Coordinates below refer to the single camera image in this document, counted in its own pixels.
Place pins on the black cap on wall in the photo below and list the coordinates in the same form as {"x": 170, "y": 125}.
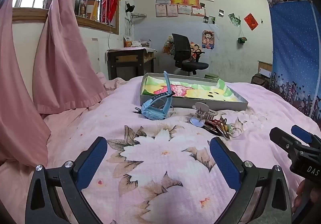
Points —
{"x": 130, "y": 8}

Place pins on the green box on floor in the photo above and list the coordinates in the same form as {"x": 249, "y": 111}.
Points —
{"x": 212, "y": 77}

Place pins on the cardboard box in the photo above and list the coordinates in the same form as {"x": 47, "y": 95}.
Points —
{"x": 264, "y": 69}

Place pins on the large cartoon wall poster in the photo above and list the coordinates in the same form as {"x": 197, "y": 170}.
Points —
{"x": 208, "y": 39}

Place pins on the beige hair claw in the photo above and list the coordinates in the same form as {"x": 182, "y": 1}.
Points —
{"x": 203, "y": 111}

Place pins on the pale blue hair clip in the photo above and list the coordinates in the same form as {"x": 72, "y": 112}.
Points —
{"x": 196, "y": 121}

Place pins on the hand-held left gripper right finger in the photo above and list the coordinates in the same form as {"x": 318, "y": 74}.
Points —
{"x": 223, "y": 163}

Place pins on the red hanging bag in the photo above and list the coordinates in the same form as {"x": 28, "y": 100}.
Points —
{"x": 110, "y": 3}

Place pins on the black office chair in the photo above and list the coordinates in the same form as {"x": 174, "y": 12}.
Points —
{"x": 181, "y": 45}

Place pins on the pink curtain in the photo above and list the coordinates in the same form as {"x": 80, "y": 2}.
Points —
{"x": 62, "y": 63}

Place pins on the red paper wall decoration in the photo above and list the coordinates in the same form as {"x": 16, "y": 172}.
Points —
{"x": 250, "y": 21}

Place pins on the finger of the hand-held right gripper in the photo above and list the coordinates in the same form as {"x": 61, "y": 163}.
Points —
{"x": 301, "y": 133}
{"x": 282, "y": 138}

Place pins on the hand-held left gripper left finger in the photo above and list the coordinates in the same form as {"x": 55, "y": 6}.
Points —
{"x": 91, "y": 163}

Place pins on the scattered wall photos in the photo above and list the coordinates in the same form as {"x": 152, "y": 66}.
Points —
{"x": 234, "y": 19}

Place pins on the row of wall certificates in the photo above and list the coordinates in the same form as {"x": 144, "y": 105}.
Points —
{"x": 175, "y": 3}

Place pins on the metal key rings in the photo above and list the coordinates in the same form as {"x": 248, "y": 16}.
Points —
{"x": 237, "y": 134}

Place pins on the green hanging pouch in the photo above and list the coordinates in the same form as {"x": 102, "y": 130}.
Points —
{"x": 242, "y": 40}

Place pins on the dark bag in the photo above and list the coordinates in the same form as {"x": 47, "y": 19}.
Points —
{"x": 259, "y": 80}

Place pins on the dark wooden desk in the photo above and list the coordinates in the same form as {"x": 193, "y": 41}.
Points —
{"x": 125, "y": 59}

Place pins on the stack of books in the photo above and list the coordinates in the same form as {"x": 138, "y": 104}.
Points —
{"x": 141, "y": 44}

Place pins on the orange carton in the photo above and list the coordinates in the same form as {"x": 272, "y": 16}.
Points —
{"x": 128, "y": 42}

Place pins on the blue printed curtain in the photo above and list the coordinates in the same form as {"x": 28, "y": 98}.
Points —
{"x": 293, "y": 50}

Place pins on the blue smartwatch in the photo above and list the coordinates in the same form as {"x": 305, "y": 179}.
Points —
{"x": 153, "y": 108}

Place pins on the grey shallow box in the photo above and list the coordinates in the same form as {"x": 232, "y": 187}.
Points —
{"x": 200, "y": 104}

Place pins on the colourful drawing paper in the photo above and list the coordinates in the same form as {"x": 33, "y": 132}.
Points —
{"x": 200, "y": 91}

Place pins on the small cartoon wall poster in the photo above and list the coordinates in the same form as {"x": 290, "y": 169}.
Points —
{"x": 194, "y": 48}

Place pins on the person's right hand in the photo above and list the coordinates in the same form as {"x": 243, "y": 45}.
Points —
{"x": 300, "y": 196}

